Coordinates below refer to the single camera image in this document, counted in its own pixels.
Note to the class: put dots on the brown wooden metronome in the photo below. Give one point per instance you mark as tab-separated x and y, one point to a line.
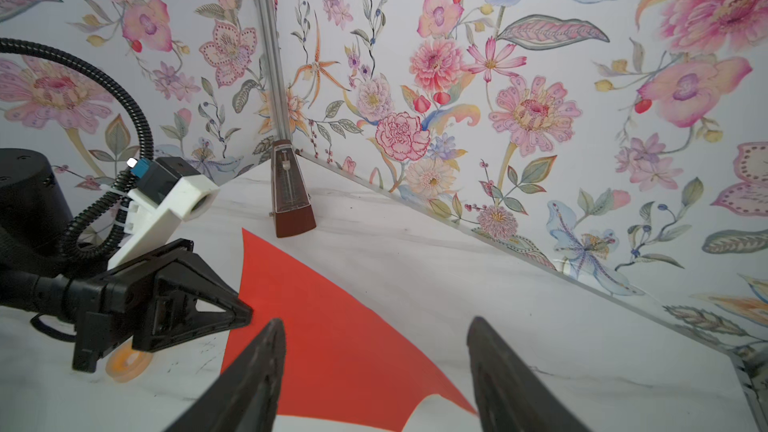
291	207

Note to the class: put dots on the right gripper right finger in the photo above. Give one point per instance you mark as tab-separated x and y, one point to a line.
508	395

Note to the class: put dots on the red square paper sheet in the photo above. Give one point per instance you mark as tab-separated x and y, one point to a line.
344	363

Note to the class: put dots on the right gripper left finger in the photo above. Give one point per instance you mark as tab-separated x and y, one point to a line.
245	397

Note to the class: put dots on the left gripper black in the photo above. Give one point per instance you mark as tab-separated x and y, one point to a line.
165	298

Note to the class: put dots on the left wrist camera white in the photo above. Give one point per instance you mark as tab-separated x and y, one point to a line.
168	192

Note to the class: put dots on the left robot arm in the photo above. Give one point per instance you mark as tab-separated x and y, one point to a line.
34	216

